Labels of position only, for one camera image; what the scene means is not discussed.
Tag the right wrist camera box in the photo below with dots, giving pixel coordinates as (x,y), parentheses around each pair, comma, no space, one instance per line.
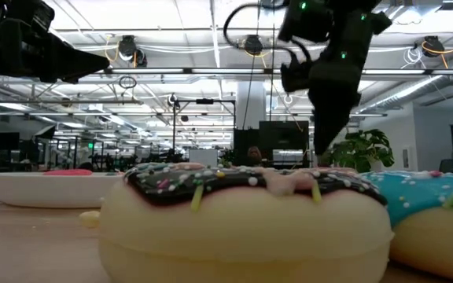
(295,76)

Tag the large blue iced donut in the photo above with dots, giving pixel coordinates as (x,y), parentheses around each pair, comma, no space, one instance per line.
(427,196)

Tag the white board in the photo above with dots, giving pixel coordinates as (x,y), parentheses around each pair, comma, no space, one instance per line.
(203,157)

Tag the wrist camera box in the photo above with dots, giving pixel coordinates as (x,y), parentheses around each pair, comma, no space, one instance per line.
(26,15)
(295,76)

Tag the white round plate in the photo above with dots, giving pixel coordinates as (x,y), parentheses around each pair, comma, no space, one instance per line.
(34,192)

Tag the silver ventilation duct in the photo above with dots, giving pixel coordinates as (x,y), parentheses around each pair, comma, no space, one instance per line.
(407,92)

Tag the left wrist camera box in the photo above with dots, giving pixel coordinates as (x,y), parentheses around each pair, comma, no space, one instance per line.
(26,15)

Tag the black angled monitor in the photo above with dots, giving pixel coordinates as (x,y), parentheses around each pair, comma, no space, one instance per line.
(46,132)

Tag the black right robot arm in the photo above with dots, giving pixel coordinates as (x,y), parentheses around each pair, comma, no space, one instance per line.
(328,15)

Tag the green potted plant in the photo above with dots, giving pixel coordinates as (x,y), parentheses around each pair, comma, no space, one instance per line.
(364,151)

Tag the large chocolate sprinkle donut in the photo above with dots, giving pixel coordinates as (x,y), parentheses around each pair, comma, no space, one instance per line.
(242,236)

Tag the black frame stand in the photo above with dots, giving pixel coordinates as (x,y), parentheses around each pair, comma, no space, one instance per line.
(205,101)

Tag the small pale yellow lump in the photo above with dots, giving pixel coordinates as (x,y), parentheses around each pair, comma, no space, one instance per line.
(89,219)

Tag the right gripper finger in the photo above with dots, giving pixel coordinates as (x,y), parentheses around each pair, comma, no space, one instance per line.
(330,126)

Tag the small red iced donut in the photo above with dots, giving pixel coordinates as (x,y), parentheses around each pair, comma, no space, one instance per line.
(69,172)

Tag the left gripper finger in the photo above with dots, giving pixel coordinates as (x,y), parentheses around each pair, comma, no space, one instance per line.
(73,61)

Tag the person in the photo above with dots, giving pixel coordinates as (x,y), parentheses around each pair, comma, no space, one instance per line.
(254,155)

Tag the large pink iced donut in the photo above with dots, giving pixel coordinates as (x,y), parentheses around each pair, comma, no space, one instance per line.
(336,169)

